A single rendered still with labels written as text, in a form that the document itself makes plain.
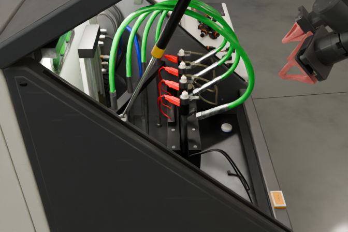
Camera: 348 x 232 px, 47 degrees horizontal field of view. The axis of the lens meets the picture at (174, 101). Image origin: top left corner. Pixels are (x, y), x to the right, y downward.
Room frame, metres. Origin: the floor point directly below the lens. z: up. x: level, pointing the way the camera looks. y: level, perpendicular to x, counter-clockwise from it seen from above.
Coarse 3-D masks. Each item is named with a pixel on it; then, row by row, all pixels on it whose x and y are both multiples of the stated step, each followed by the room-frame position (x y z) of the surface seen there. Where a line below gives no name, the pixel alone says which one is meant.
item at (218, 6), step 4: (208, 4) 1.93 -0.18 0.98; (212, 4) 1.93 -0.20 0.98; (216, 4) 1.93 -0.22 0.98; (220, 4) 1.93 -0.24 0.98; (192, 8) 1.88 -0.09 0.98; (216, 8) 1.88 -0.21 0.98; (220, 8) 1.88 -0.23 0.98; (200, 12) 1.83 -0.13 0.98; (204, 12) 1.83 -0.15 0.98; (220, 12) 1.83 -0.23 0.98
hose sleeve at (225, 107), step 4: (224, 104) 0.80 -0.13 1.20; (212, 108) 0.81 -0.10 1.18; (216, 108) 0.80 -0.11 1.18; (220, 108) 0.79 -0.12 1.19; (224, 108) 0.79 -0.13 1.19; (228, 108) 0.78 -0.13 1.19; (204, 112) 0.81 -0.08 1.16; (208, 112) 0.80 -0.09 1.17; (212, 112) 0.80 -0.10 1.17; (216, 112) 0.79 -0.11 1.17; (220, 112) 0.79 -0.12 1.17; (204, 116) 0.80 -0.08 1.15; (208, 116) 0.80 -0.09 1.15
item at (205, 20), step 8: (144, 8) 0.86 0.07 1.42; (152, 8) 0.85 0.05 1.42; (160, 8) 0.85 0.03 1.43; (168, 8) 0.84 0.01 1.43; (128, 16) 0.88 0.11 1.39; (136, 16) 0.87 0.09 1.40; (192, 16) 0.82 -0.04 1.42; (200, 16) 0.82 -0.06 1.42; (208, 24) 0.81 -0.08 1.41; (216, 24) 0.81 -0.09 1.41; (120, 32) 0.89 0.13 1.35; (224, 32) 0.80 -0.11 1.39; (232, 40) 0.79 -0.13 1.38; (112, 48) 0.89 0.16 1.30; (240, 48) 0.78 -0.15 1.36; (112, 56) 0.90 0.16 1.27; (112, 64) 0.90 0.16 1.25; (248, 64) 0.77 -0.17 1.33; (112, 72) 0.90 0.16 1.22; (248, 72) 0.77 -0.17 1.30; (112, 80) 0.90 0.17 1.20; (112, 88) 0.90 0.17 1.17; (248, 88) 0.77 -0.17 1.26; (248, 96) 0.77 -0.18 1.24; (232, 104) 0.78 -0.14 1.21
